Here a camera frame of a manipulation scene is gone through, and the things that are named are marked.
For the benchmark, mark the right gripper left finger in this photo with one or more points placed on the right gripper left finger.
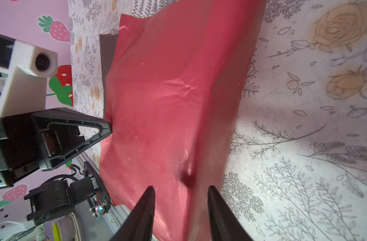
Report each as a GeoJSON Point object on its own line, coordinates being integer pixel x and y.
{"type": "Point", "coordinates": [138, 226]}

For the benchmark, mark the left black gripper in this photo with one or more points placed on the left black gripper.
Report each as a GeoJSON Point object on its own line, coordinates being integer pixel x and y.
{"type": "Point", "coordinates": [46, 139]}

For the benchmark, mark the dark red wrapping paper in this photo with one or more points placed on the dark red wrapping paper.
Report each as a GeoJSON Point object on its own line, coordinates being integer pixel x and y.
{"type": "Point", "coordinates": [172, 97]}

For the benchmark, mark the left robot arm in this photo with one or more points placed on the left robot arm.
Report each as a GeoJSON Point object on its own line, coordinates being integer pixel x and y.
{"type": "Point", "coordinates": [52, 199]}

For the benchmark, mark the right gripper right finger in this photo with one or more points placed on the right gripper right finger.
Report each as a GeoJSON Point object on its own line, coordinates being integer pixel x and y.
{"type": "Point", "coordinates": [224, 226]}

